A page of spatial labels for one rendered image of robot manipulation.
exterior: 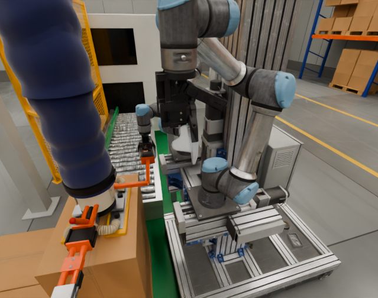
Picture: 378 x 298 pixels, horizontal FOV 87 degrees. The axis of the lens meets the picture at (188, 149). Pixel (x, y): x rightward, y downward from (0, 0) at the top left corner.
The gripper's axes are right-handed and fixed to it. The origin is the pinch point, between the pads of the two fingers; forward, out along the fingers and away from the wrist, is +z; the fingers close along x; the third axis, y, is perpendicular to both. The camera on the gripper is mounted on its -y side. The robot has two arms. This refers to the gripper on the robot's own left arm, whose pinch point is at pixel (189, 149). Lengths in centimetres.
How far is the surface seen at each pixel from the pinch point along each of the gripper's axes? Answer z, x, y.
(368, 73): 86, -433, -668
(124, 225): 55, -26, 26
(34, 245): 97, -61, 92
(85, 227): 42, -18, 39
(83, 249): 43, -9, 38
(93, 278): 66, -11, 41
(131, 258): 57, -10, 23
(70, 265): 43, -3, 42
